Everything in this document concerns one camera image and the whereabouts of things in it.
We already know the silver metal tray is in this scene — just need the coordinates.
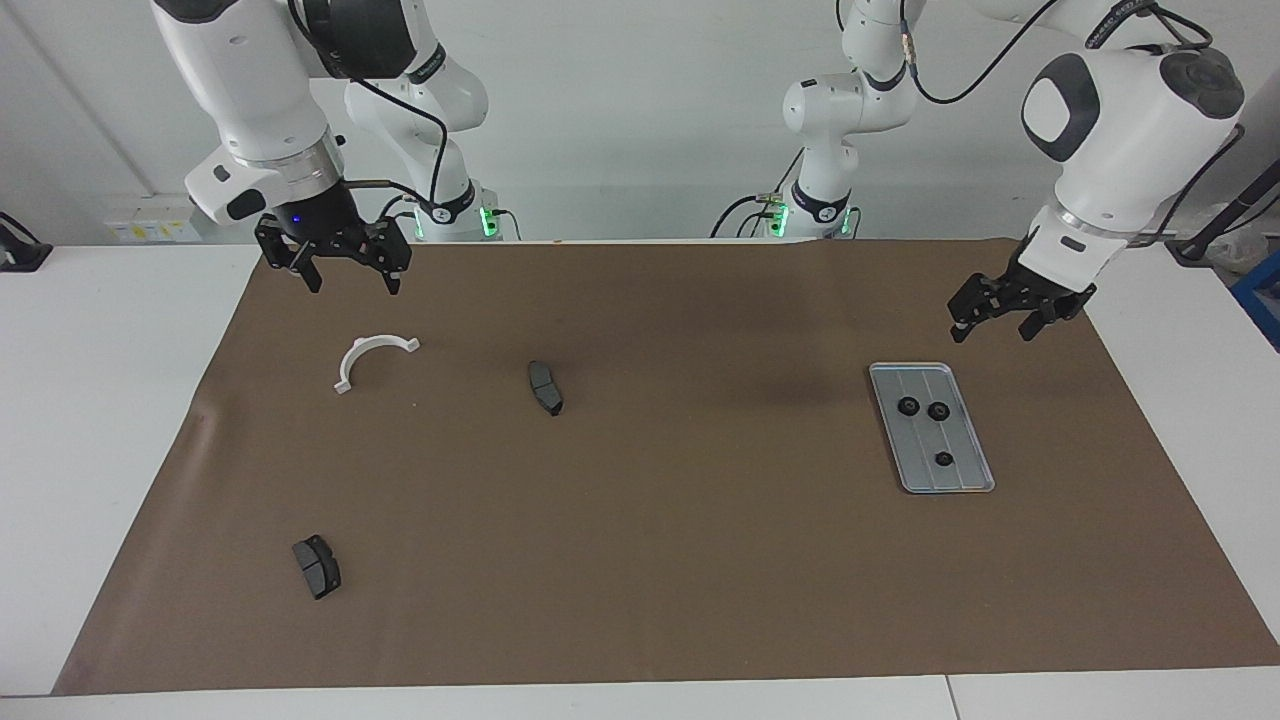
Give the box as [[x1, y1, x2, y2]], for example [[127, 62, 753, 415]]
[[868, 362, 997, 495]]

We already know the black stand pole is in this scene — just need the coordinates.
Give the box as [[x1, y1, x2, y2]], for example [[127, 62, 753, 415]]
[[1165, 160, 1280, 267]]

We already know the dark grey brake pad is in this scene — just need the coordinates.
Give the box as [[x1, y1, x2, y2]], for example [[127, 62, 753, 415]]
[[528, 360, 565, 417], [292, 535, 342, 601]]

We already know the clear plastic bag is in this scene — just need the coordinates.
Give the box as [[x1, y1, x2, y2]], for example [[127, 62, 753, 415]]
[[1205, 205, 1280, 276]]

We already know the blue crate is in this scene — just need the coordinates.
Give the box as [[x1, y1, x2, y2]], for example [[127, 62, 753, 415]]
[[1232, 250, 1280, 351]]

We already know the black table clamp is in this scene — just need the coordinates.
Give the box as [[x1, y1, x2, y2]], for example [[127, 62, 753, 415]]
[[0, 212, 53, 273]]

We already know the brown table mat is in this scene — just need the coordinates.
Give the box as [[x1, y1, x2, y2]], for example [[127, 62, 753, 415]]
[[52, 238, 1280, 696]]

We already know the white curved plastic bracket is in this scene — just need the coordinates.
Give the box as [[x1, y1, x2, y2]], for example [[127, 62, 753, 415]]
[[334, 335, 422, 395]]

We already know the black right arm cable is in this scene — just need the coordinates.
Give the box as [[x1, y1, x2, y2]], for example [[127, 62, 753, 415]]
[[288, 0, 451, 216]]

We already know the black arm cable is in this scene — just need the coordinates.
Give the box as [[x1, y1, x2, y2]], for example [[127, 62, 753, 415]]
[[898, 0, 1249, 246], [288, 0, 451, 216]]

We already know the white wall socket box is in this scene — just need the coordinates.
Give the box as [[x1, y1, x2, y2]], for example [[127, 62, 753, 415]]
[[105, 195, 201, 244]]

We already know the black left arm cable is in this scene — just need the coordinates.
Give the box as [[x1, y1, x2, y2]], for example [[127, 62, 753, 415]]
[[898, 0, 1249, 246]]

